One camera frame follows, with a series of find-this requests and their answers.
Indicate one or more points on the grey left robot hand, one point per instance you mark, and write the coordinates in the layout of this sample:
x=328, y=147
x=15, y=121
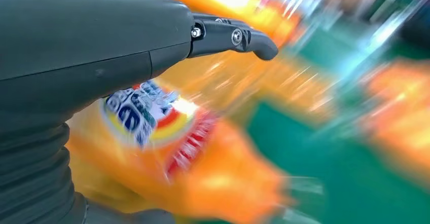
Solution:
x=84, y=34

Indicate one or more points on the yellow plastic sheet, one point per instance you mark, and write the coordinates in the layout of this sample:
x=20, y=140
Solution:
x=235, y=81

